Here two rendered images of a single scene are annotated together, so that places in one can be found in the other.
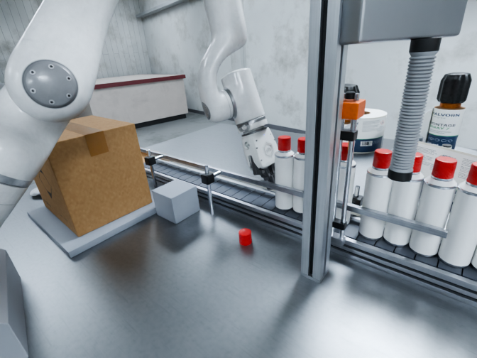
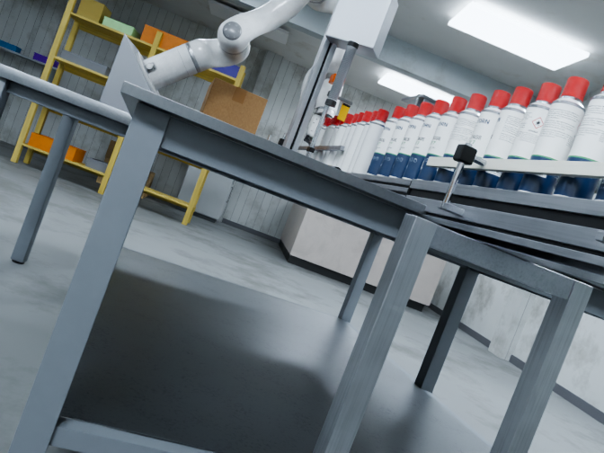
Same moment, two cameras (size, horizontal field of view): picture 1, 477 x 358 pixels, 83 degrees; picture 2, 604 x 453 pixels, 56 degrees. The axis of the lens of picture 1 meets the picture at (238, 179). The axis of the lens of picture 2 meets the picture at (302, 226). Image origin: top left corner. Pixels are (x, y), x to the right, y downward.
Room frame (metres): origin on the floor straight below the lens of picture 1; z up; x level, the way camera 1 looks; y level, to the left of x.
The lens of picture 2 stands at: (-1.12, -1.27, 0.74)
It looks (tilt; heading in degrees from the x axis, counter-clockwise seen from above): 2 degrees down; 31
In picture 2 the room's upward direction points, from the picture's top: 21 degrees clockwise
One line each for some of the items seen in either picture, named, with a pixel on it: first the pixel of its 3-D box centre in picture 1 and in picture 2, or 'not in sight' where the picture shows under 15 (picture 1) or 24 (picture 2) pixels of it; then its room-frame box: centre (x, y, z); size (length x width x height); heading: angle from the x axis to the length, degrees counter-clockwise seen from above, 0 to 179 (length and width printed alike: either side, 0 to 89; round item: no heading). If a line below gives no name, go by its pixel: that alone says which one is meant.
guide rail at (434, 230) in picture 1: (230, 174); (297, 147); (0.76, 0.02, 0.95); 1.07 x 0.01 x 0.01; 48
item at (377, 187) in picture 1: (376, 194); (341, 144); (0.52, -0.30, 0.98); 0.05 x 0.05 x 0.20
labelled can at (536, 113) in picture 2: not in sight; (529, 142); (-0.12, -1.03, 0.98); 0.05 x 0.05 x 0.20
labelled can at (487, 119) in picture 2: not in sight; (483, 142); (-0.03, -0.92, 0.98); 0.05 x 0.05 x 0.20
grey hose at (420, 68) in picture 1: (411, 115); (341, 74); (0.41, -0.27, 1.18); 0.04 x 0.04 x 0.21
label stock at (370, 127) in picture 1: (358, 129); not in sight; (1.14, -0.53, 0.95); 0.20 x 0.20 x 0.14
